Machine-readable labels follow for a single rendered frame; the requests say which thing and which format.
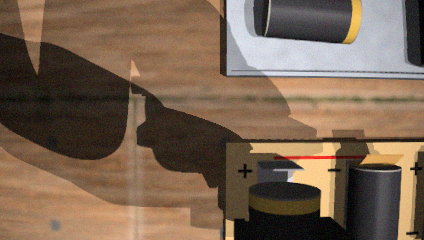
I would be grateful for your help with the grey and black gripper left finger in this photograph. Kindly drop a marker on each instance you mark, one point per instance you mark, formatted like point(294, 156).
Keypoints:
point(242, 230)

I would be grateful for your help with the white shallow tray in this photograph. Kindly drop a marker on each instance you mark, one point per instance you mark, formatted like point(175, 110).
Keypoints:
point(387, 46)

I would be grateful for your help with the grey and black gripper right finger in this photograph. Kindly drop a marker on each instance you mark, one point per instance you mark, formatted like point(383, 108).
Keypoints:
point(331, 230)

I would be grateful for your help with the pale yellow flat board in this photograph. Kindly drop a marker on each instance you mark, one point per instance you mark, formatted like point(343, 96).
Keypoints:
point(324, 165)

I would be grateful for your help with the black battery with gold end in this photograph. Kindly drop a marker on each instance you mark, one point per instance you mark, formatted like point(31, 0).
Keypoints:
point(284, 211)
point(421, 23)
point(332, 21)
point(373, 204)

